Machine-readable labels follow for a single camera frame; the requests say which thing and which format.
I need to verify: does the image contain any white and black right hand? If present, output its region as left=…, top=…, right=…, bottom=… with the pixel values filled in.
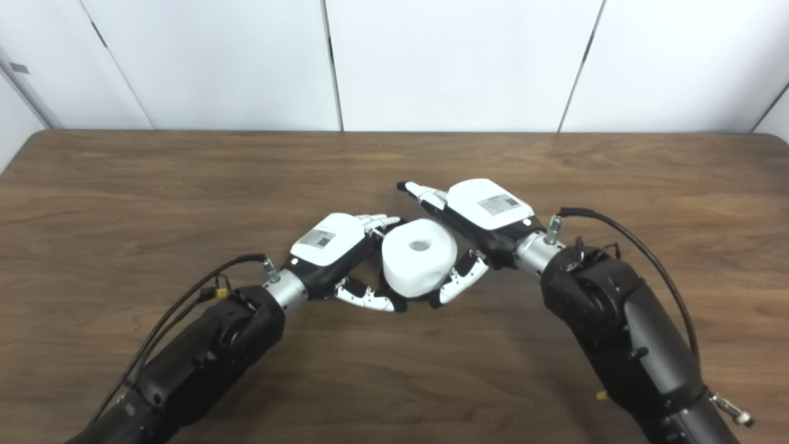
left=396, top=179, right=546, bottom=310

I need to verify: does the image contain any white and black left hand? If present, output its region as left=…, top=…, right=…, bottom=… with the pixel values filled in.
left=280, top=213, right=407, bottom=313

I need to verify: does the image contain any round white piece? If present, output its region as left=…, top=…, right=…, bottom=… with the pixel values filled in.
left=382, top=218, right=459, bottom=298

